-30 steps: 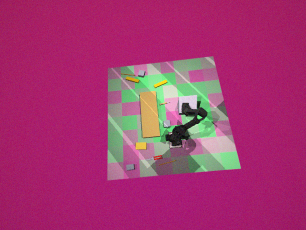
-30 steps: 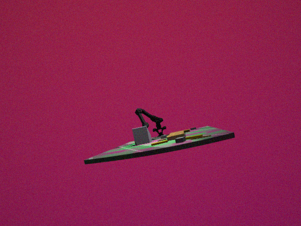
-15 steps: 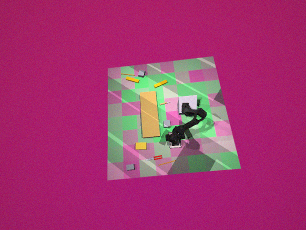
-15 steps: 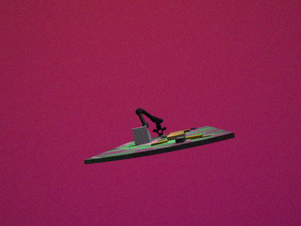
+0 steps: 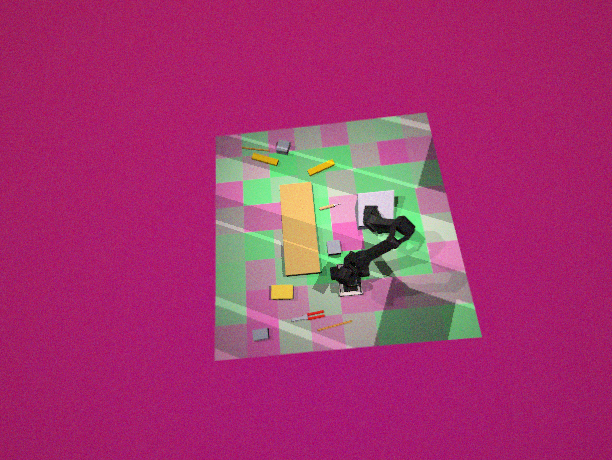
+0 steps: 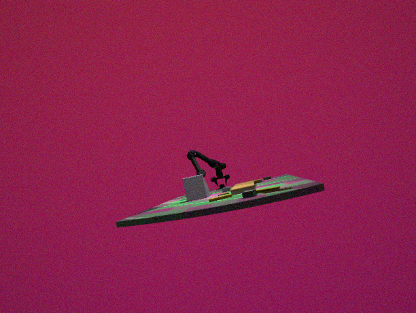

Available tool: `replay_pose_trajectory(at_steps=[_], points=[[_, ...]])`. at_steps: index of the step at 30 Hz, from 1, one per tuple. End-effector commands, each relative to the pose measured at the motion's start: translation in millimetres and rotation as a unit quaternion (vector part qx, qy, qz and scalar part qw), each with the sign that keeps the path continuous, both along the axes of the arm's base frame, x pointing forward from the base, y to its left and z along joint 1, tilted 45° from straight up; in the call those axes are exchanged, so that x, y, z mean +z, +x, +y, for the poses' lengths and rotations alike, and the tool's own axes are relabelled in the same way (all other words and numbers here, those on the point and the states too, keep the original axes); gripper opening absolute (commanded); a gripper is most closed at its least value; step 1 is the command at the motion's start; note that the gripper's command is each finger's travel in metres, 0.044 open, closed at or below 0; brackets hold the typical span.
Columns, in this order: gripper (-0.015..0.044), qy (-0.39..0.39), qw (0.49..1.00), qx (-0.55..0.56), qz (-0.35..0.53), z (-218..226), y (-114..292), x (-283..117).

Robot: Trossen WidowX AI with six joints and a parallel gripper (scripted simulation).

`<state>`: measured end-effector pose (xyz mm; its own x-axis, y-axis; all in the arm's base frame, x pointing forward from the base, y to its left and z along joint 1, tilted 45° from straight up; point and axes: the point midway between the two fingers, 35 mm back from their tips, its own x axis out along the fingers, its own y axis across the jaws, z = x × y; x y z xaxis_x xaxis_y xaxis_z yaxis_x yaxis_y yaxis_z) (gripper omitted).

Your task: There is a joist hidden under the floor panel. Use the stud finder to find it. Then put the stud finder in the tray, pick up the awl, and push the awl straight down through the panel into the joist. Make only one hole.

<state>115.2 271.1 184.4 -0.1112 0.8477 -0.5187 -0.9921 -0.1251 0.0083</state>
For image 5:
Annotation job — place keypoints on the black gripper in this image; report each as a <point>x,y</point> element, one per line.
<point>334,271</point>

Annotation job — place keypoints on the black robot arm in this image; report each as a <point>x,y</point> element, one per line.
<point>347,273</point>

